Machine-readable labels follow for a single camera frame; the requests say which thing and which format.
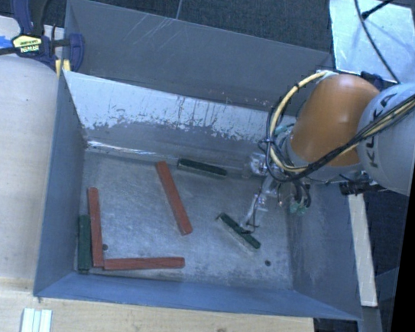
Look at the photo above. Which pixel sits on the dark green flat block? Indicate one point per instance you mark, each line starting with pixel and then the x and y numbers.
pixel 84 245
pixel 237 231
pixel 201 168

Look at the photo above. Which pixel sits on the grey metal bin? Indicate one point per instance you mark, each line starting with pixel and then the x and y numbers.
pixel 177 60

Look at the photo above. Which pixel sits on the red-brown flat block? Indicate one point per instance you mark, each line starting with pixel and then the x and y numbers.
pixel 142 264
pixel 174 197
pixel 95 227

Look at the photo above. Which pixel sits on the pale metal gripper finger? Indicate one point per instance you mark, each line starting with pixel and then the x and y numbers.
pixel 260 216
pixel 251 211

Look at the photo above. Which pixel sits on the pale wood flat board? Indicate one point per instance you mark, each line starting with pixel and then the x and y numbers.
pixel 9 170

